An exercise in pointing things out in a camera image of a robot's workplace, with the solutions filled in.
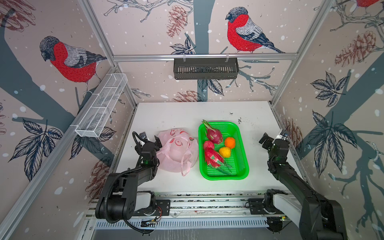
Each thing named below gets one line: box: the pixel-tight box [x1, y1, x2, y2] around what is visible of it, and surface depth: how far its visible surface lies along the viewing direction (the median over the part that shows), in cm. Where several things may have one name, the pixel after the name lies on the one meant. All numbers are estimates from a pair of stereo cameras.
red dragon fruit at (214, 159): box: [204, 148, 233, 174], surface depth 85 cm
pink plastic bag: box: [156, 128, 199, 176], surface depth 86 cm
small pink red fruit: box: [204, 140, 215, 149], surface depth 92 cm
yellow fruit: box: [219, 146, 232, 158], surface depth 89 cm
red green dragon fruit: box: [201, 119, 223, 144], surface depth 95 cm
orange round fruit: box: [225, 137, 236, 149], surface depth 94 cm
